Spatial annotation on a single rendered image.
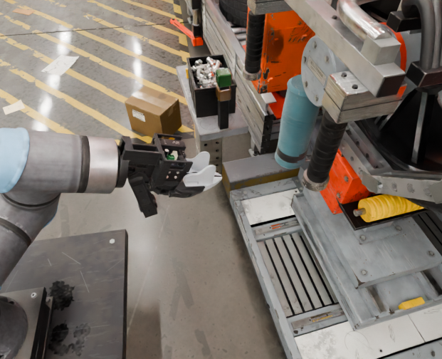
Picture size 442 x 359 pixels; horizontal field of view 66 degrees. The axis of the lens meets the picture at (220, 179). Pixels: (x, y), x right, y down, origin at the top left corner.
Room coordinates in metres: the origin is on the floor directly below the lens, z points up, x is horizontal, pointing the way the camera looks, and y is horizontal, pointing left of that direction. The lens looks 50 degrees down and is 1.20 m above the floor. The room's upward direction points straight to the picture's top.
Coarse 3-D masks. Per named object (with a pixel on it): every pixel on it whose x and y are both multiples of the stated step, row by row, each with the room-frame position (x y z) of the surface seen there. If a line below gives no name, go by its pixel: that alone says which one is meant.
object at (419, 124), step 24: (384, 0) 0.87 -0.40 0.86; (408, 96) 0.63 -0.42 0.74; (432, 96) 0.59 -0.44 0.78; (384, 120) 0.66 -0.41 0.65; (408, 120) 0.70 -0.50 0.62; (432, 120) 0.70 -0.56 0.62; (384, 144) 0.61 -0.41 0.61; (408, 144) 0.61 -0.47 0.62; (432, 144) 0.61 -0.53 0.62; (408, 168) 0.52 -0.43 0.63; (432, 168) 0.49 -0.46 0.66
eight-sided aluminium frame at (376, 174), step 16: (336, 0) 0.82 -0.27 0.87; (352, 128) 0.67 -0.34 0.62; (352, 144) 0.61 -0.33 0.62; (368, 144) 0.61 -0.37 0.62; (352, 160) 0.58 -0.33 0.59; (368, 160) 0.58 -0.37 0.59; (384, 160) 0.55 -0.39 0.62; (368, 176) 0.51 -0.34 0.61; (384, 176) 0.48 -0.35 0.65; (400, 176) 0.45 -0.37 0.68; (416, 176) 0.45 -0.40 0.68; (432, 176) 0.43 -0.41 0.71; (384, 192) 0.45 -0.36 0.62; (400, 192) 0.42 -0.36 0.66; (416, 192) 0.40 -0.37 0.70; (432, 192) 0.37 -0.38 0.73
